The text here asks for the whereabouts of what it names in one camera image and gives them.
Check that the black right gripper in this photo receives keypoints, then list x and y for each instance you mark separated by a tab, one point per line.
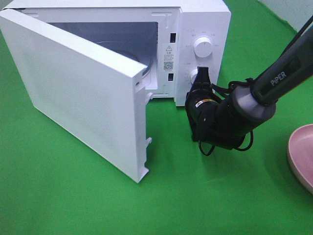
199	98

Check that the white microwave door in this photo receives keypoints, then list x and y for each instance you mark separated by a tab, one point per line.
94	93

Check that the pink round plate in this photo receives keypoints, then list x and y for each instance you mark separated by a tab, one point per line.
300	155

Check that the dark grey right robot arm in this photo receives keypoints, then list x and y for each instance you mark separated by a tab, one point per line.
226	117

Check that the lower white microwave knob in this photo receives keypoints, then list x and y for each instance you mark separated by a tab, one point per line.
193	75

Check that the white microwave knob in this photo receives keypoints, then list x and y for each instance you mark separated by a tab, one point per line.
193	75
203	47

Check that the upper white microwave knob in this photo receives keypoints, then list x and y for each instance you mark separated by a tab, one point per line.
203	47

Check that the white microwave oven body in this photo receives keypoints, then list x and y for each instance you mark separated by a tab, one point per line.
166	28

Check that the green table cloth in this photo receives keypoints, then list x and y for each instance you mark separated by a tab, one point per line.
53	184

